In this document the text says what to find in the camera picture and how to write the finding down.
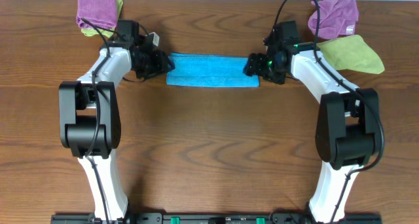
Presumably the blue microfibre cloth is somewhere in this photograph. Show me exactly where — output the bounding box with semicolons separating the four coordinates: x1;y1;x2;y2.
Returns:
166;53;259;88

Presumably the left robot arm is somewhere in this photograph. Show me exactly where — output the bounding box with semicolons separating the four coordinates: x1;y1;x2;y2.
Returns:
59;45;174;223

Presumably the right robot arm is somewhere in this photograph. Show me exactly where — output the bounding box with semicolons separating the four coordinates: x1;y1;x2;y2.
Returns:
244;43;384;223

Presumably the folded green cloth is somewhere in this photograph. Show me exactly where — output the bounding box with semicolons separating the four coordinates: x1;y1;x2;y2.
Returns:
81;0;124;38

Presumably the folded purple cloth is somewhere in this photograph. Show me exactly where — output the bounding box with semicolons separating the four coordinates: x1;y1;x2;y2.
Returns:
76;0;118;29

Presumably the crumpled green cloth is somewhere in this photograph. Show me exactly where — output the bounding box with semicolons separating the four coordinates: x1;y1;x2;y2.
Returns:
318;35;385;75

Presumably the crumpled purple cloth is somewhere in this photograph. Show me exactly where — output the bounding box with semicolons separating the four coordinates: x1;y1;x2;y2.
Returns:
308;0;359;40

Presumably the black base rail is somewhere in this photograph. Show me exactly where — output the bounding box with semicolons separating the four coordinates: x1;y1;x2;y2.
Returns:
50;212;383;224

